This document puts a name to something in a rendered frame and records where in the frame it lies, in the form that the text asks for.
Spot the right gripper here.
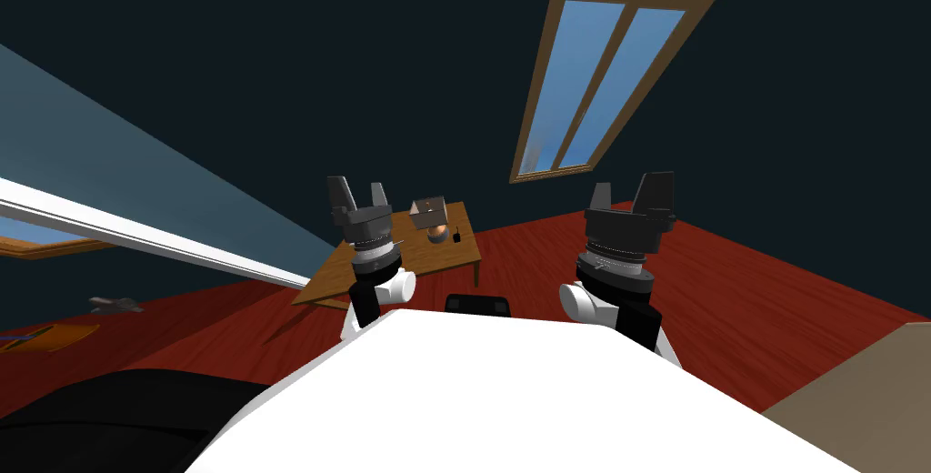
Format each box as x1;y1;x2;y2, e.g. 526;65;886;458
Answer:
583;170;678;256

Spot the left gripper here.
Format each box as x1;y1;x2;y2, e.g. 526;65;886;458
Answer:
326;175;395;246

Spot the brown wooden table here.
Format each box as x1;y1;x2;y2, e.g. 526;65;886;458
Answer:
290;196;485;312

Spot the wooden framed window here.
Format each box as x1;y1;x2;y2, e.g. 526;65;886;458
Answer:
0;214;112;262
508;0;734;186

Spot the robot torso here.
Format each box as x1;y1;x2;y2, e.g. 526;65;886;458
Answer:
185;294;864;473

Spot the grey-blue door leaf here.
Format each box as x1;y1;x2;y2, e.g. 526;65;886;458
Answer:
0;43;337;291

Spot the beige block furniture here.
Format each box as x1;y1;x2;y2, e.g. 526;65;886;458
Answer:
759;320;931;473

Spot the orange flat mat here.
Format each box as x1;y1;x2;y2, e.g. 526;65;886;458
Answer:
0;323;102;355

